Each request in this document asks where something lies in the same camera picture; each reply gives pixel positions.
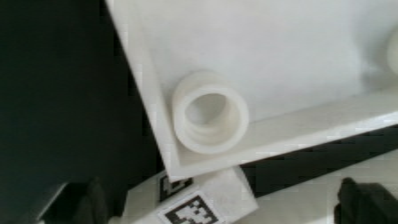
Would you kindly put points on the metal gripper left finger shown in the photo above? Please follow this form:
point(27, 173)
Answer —
point(78, 206)

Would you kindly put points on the white square tabletop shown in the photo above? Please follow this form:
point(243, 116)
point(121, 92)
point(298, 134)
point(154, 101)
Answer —
point(265, 74)

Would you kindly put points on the white table leg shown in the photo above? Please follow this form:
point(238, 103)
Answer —
point(202, 200)

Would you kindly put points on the white U-shaped fence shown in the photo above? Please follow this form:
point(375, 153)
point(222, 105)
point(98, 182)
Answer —
point(300, 204)

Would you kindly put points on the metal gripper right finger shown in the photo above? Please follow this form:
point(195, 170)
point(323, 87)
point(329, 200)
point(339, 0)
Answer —
point(366, 204)

